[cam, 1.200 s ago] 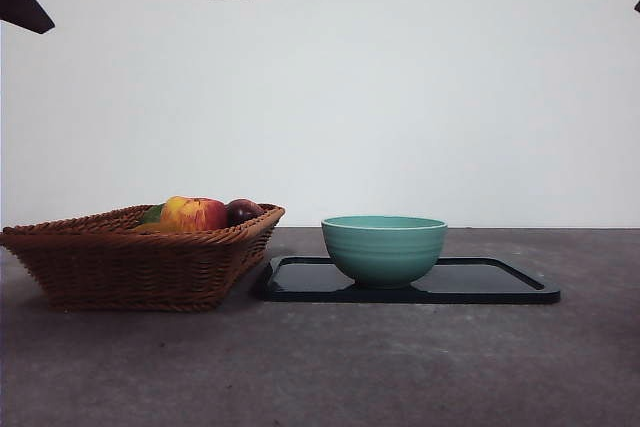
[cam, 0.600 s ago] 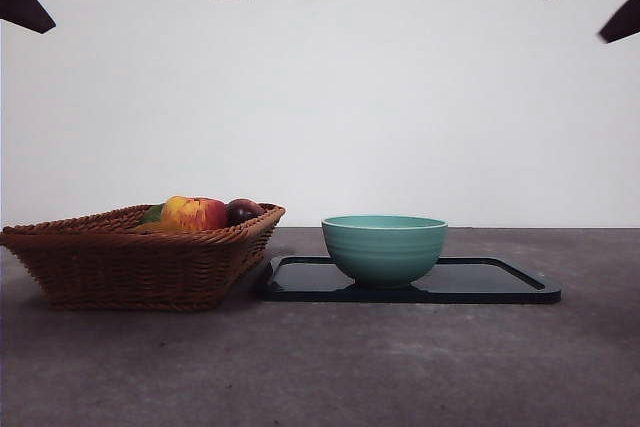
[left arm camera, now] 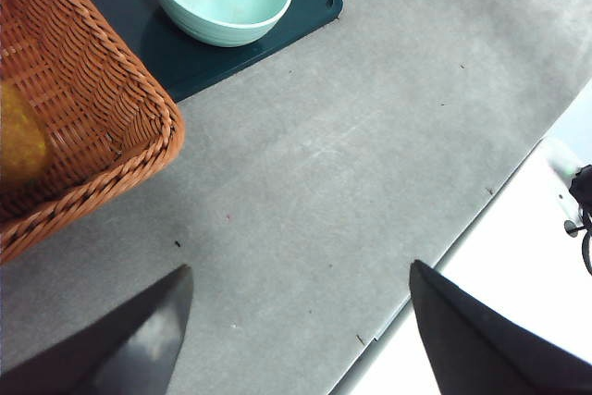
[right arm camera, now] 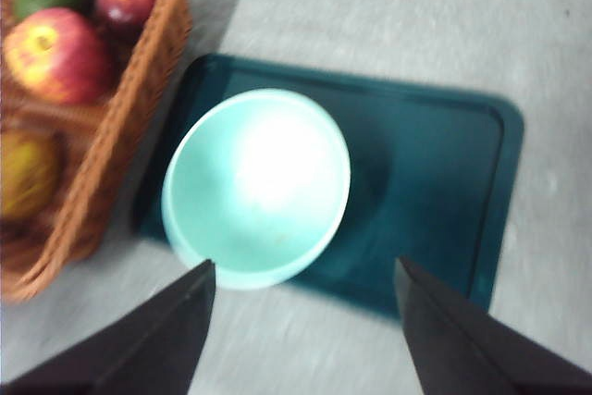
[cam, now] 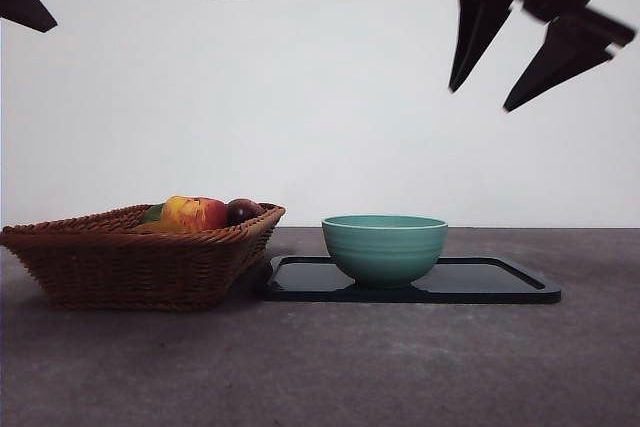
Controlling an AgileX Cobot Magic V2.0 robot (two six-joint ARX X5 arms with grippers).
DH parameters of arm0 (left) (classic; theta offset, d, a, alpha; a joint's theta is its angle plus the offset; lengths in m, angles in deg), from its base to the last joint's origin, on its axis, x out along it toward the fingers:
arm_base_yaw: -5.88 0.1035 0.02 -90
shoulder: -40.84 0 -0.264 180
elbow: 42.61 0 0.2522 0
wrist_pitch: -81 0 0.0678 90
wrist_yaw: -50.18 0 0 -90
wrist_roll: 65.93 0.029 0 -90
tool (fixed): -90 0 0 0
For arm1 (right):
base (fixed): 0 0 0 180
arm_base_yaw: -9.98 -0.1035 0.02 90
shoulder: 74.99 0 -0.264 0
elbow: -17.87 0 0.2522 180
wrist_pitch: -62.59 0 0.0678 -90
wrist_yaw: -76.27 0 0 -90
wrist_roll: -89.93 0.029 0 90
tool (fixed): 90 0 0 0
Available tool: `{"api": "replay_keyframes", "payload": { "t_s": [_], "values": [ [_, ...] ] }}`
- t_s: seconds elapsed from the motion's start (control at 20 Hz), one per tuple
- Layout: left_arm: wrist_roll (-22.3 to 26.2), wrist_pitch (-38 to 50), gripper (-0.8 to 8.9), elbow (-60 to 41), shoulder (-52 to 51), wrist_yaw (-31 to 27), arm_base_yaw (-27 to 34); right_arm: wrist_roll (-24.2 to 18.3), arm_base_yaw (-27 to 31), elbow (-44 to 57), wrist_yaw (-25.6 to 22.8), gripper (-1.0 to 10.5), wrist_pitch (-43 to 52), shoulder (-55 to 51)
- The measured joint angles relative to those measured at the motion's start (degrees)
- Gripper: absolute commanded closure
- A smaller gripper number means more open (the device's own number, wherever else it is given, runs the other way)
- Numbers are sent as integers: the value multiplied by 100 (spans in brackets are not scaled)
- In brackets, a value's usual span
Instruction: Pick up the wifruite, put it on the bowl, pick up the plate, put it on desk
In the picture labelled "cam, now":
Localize teal ribbed bowl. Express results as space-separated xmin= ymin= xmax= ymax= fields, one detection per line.
xmin=321 ymin=214 xmax=449 ymax=290

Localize dark rectangular tray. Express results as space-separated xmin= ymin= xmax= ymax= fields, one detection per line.
xmin=257 ymin=255 xmax=562 ymax=305

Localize dark purple plum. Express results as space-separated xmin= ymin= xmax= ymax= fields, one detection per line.
xmin=224 ymin=198 xmax=265 ymax=228

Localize brown wicker basket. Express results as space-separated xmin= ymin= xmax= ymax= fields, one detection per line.
xmin=0 ymin=202 xmax=287 ymax=312

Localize red yellow apple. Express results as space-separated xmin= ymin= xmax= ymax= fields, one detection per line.
xmin=159 ymin=195 xmax=229 ymax=233

